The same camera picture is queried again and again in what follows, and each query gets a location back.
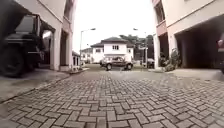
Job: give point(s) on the beige building with arches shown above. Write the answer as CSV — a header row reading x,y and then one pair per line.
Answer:
x,y
56,13

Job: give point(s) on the pale concrete apron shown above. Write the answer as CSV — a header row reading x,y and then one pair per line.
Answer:
x,y
196,73

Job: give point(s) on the grey concrete apron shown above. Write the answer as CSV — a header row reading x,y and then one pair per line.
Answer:
x,y
23,83

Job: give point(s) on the black off-road vehicle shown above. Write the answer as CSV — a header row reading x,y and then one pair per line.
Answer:
x,y
20,50

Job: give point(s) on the white house with dark roof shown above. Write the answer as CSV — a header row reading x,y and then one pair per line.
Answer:
x,y
113,50

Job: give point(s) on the small low house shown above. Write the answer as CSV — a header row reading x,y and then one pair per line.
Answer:
x,y
75,58

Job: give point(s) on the green bushes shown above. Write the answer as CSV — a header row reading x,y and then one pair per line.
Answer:
x,y
173,60

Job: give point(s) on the dark grey SUV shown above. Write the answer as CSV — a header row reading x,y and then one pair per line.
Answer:
x,y
116,62

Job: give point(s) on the street lamp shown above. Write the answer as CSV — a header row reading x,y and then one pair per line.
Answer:
x,y
145,50
80,43

